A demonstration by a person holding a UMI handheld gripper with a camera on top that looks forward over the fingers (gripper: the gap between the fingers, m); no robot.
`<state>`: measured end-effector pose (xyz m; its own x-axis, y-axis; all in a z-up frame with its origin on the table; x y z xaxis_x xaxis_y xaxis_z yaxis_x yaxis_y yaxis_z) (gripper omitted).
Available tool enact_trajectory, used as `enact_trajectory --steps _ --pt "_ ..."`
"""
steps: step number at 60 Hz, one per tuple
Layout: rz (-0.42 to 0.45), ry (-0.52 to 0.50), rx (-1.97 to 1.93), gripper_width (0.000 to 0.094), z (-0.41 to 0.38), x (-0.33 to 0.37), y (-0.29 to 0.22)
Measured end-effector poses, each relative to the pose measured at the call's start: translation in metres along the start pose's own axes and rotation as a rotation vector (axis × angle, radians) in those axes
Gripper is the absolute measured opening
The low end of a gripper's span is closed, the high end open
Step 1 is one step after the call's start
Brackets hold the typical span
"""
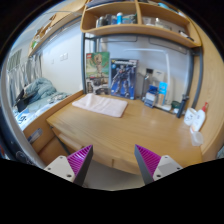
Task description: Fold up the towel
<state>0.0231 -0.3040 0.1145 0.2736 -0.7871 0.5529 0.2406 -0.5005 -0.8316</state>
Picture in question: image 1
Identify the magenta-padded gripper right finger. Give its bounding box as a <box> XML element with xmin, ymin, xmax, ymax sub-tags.
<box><xmin>134</xmin><ymin>144</ymin><xmax>184</xmax><ymax>186</ymax></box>

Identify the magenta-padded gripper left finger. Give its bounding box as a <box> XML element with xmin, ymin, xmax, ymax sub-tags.
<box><xmin>44</xmin><ymin>144</ymin><xmax>94</xmax><ymax>188</ymax></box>

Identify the pink towel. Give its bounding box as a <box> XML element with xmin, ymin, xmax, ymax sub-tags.
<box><xmin>71</xmin><ymin>93</ymin><xmax>129</xmax><ymax>118</ymax></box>

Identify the clear plastic cup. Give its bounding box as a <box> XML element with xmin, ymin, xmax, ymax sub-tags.
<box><xmin>189</xmin><ymin>130</ymin><xmax>204</xmax><ymax>148</ymax></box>

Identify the white mug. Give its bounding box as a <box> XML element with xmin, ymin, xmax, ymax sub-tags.
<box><xmin>183</xmin><ymin>107</ymin><xmax>198</xmax><ymax>127</ymax></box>

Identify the dark green round lid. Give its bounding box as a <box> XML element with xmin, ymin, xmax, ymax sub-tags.
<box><xmin>170</xmin><ymin>99</ymin><xmax>181</xmax><ymax>109</ymax></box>

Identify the black cylindrical device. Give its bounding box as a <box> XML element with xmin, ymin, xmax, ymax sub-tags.
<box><xmin>175</xmin><ymin>94</ymin><xmax>190</xmax><ymax>119</ymax></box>

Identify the white bottle with red cap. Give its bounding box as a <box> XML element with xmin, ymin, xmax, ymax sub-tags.
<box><xmin>190</xmin><ymin>101</ymin><xmax>209</xmax><ymax>133</ymax></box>

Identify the small blue box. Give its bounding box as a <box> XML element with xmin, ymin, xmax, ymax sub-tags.
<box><xmin>143</xmin><ymin>85</ymin><xmax>159</xmax><ymax>109</ymax></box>

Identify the blue plaid bed sheet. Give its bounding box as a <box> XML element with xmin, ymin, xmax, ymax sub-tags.
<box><xmin>13</xmin><ymin>91</ymin><xmax>73</xmax><ymax>131</ymax></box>

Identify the light blue card pack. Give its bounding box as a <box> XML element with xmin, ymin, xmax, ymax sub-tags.
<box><xmin>157</xmin><ymin>81</ymin><xmax>169</xmax><ymax>107</ymax></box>

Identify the smoky clear water bottle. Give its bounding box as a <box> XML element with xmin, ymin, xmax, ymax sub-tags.
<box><xmin>142</xmin><ymin>72</ymin><xmax>154</xmax><ymax>100</ymax></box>

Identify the white desk lamp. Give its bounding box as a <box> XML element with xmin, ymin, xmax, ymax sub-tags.
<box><xmin>130</xmin><ymin>48</ymin><xmax>174</xmax><ymax>113</ymax></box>

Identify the blue robot model kit box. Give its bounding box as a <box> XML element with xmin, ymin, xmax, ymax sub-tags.
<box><xmin>109</xmin><ymin>58</ymin><xmax>139</xmax><ymax>100</ymax></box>

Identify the green tree figure toy box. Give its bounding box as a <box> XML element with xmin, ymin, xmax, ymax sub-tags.
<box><xmin>85</xmin><ymin>51</ymin><xmax>111</xmax><ymax>96</ymax></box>

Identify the grey striped curtain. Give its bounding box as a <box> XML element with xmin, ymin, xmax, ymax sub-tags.
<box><xmin>6</xmin><ymin>49</ymin><xmax>44</xmax><ymax>101</ymax></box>

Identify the wooden shelf unit with items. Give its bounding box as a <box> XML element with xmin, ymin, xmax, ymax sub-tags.
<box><xmin>79</xmin><ymin>0</ymin><xmax>203</xmax><ymax>49</ymax></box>

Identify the white wall socket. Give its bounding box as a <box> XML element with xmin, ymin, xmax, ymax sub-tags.
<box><xmin>145</xmin><ymin>68</ymin><xmax>165</xmax><ymax>84</ymax></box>

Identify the grey metal frame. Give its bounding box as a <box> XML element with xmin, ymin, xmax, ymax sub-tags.
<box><xmin>80</xmin><ymin>31</ymin><xmax>205</xmax><ymax>101</ymax></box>

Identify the long wooden wall shelf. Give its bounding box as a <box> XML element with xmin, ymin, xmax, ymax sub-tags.
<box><xmin>28</xmin><ymin>0</ymin><xmax>88</xmax><ymax>58</ymax></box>

